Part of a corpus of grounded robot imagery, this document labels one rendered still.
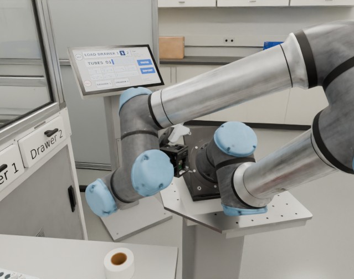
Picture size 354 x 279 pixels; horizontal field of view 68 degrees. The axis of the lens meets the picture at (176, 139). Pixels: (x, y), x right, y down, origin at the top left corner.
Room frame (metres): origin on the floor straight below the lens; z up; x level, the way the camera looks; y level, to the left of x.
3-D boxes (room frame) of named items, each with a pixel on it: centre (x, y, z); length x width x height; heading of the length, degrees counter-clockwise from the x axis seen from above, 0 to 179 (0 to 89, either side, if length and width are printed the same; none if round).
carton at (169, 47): (3.95, 0.10, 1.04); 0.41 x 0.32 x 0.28; 82
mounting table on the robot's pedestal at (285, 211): (0.83, -0.16, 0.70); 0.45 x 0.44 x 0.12; 102
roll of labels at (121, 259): (0.46, 0.14, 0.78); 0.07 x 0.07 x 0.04
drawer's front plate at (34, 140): (1.00, 0.55, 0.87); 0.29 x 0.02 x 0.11; 175
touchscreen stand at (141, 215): (1.64, 0.36, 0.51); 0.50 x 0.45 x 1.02; 33
